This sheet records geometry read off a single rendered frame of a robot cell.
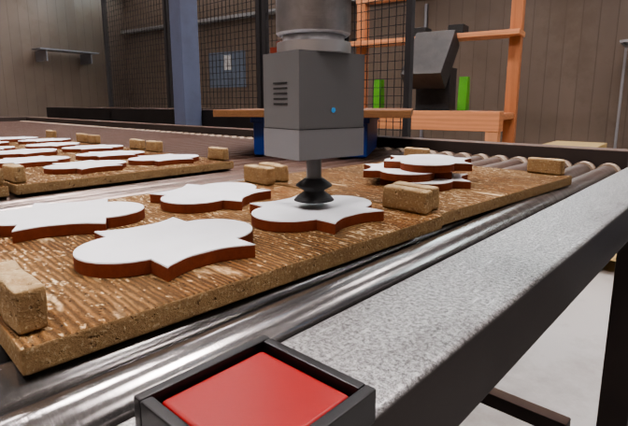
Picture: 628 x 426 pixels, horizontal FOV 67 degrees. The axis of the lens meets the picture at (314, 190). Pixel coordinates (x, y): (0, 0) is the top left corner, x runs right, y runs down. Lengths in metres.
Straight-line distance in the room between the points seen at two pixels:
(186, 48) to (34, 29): 9.73
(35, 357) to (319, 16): 0.35
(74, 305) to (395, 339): 0.20
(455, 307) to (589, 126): 7.10
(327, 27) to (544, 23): 7.15
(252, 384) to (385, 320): 0.12
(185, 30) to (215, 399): 2.34
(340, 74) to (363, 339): 0.27
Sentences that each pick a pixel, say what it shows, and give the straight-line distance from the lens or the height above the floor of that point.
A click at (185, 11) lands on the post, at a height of 1.49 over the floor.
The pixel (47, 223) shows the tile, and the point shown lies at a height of 0.95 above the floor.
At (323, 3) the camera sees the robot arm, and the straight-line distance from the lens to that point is 0.47.
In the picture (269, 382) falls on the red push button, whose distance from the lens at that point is 0.24.
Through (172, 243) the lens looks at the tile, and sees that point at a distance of 0.40.
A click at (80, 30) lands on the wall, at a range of 12.61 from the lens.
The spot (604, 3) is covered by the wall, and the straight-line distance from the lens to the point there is 7.52.
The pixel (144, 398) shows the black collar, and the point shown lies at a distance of 0.24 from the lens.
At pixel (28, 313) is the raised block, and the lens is 0.30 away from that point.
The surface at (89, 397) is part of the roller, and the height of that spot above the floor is 0.92.
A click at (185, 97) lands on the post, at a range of 2.47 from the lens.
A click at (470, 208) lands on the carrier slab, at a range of 0.61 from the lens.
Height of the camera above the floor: 1.06
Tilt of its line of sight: 10 degrees down
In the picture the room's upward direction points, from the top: straight up
